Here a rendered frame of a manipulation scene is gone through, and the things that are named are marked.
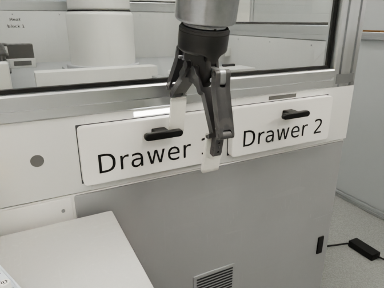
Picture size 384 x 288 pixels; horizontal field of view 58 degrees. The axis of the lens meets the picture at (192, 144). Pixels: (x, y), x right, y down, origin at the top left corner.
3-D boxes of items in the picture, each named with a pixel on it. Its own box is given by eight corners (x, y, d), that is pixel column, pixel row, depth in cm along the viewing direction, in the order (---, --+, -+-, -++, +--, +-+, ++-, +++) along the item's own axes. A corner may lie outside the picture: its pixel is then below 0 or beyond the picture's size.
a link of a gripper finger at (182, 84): (188, 67, 53) (186, 59, 53) (166, 99, 63) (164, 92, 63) (210, 66, 55) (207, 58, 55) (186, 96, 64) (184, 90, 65)
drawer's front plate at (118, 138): (222, 159, 75) (223, 110, 71) (84, 187, 63) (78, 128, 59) (218, 156, 76) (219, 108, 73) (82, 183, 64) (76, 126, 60)
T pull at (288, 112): (310, 116, 78) (311, 110, 77) (284, 120, 75) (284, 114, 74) (299, 112, 81) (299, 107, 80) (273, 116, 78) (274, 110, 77)
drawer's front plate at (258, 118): (327, 138, 88) (334, 95, 84) (231, 158, 76) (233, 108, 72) (322, 136, 90) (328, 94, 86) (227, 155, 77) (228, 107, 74)
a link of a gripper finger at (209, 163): (222, 130, 53) (224, 132, 53) (216, 167, 57) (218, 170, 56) (205, 132, 52) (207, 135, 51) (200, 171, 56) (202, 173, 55)
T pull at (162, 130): (183, 136, 65) (183, 129, 64) (145, 142, 61) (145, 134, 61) (175, 131, 68) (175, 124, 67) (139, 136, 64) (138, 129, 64)
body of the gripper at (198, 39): (242, 30, 49) (232, 92, 53) (213, 17, 55) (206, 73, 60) (194, 31, 45) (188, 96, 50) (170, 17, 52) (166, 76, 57)
